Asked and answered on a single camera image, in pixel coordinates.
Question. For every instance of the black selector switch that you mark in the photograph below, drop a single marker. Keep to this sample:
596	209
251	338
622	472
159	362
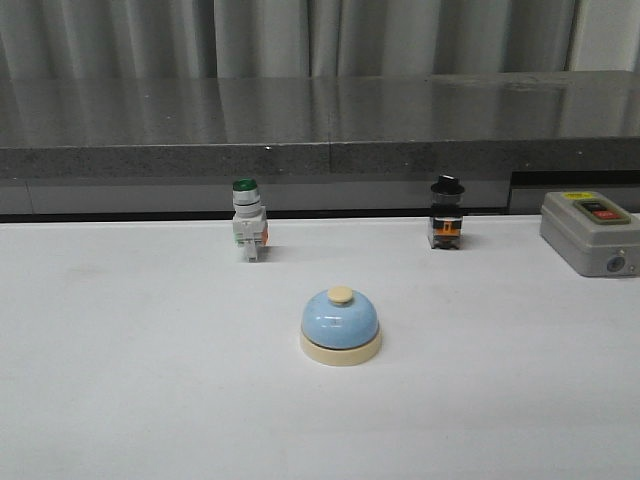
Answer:
445	223

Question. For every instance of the green pushbutton switch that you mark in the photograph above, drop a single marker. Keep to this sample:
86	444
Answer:
250	225

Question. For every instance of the grey curtain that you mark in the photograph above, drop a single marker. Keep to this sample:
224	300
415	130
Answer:
239	39

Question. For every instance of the blue and cream desk bell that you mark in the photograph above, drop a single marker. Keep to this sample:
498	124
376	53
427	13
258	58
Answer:
340	327

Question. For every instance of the grey start-stop switch box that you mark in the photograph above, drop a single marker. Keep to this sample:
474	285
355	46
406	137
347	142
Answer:
593	234

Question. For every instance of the dark granite counter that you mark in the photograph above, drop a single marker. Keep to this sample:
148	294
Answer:
169	148

